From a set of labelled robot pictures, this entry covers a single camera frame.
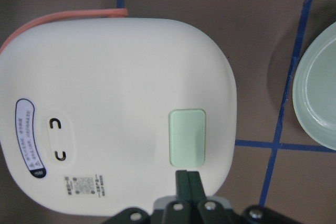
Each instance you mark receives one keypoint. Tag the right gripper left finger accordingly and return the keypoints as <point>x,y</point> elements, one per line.
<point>182,185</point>

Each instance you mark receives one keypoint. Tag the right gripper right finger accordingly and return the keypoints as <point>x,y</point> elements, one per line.
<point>196,187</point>

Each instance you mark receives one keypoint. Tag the white rice cooker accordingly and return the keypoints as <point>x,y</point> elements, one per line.
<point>98,114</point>

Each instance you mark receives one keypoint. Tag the green plate near potato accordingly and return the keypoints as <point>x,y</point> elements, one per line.
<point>313,91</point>

